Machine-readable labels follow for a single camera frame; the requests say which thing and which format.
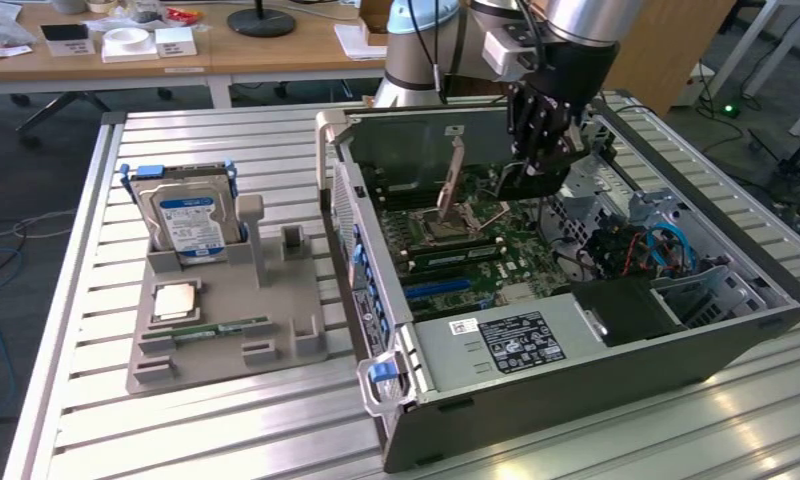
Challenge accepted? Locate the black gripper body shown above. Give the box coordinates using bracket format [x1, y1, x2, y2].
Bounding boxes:
[522, 39, 620, 119]

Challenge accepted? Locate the black graphics card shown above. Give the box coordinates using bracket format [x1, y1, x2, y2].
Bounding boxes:
[434, 124, 573, 221]

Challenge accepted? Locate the perforated metal drive cage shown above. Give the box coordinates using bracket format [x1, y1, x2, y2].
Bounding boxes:
[549, 117, 685, 241]

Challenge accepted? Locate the wooden cabinet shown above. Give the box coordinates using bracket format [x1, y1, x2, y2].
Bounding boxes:
[598, 0, 738, 116]

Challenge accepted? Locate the white power box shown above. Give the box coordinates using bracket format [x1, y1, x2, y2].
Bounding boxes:
[678, 62, 718, 109]

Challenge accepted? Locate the metal socket cover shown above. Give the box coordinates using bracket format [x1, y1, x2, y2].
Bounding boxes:
[463, 197, 511, 225]

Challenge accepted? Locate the black drive power connector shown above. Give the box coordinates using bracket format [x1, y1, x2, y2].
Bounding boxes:
[582, 227, 634, 279]

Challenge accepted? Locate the CPU socket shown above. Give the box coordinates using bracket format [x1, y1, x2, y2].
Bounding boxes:
[417, 202, 485, 246]

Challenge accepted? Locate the green motherboard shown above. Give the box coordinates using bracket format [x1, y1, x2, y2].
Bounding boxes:
[371, 177, 574, 321]

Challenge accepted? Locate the installed green RAM stick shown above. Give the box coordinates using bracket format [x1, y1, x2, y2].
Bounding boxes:
[409, 243, 501, 271]

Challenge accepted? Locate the white paper stack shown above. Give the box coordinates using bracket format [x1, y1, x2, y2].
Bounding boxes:
[333, 22, 389, 62]

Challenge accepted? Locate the small silver heat sink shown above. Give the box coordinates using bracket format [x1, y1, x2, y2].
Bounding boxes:
[502, 285, 541, 305]

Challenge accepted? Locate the brown cardboard box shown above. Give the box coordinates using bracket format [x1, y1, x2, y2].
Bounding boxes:
[357, 0, 394, 36]

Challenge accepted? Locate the black equipment stand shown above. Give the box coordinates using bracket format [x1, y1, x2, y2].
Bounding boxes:
[749, 127, 800, 226]

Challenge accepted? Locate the grey metal disk bay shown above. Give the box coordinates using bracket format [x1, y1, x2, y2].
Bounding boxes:
[649, 264, 768, 329]

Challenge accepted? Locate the wooden desk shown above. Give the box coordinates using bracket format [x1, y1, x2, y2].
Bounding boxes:
[209, 0, 578, 109]
[0, 0, 214, 109]

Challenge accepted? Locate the black round lamp base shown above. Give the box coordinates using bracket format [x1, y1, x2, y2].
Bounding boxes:
[225, 0, 298, 39]

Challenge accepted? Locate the grey power supply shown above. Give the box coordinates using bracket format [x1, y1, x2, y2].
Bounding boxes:
[398, 292, 608, 394]

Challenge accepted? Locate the grey open PC case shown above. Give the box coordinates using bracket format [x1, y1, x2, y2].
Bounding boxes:
[313, 97, 800, 474]

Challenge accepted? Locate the hard disk with blue carrier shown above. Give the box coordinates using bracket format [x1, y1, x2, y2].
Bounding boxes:
[117, 160, 242, 266]

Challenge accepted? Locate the grey plastic parts rack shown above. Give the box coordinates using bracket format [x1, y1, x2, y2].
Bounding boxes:
[123, 193, 329, 396]

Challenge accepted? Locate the plain white box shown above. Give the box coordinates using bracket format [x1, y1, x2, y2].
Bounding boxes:
[153, 27, 195, 59]

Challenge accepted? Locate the flat white box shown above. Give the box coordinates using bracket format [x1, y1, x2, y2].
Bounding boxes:
[99, 42, 161, 65]

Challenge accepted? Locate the dark item in bag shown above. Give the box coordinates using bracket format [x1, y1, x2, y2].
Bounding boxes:
[118, 0, 167, 26]

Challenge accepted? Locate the silver CPU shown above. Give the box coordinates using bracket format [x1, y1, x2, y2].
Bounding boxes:
[151, 283, 198, 321]

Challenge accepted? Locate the white tape roll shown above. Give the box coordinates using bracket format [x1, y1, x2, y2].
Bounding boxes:
[103, 27, 147, 50]

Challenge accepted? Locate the white box with black top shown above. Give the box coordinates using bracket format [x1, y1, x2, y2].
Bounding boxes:
[38, 23, 96, 57]

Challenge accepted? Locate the black chair base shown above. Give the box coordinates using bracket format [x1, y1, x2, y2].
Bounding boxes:
[8, 87, 174, 149]

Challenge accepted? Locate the clear plastic bag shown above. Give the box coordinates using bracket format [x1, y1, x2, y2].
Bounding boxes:
[0, 0, 38, 47]

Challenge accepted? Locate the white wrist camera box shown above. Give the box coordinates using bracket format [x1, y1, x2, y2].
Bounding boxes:
[482, 27, 532, 81]

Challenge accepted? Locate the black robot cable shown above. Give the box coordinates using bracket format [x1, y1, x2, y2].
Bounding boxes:
[403, 0, 449, 101]

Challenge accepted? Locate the blue wire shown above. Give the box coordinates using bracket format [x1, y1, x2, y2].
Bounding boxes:
[645, 224, 700, 276]

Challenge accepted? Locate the white desk frame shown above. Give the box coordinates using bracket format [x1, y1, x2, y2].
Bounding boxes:
[702, 0, 800, 139]

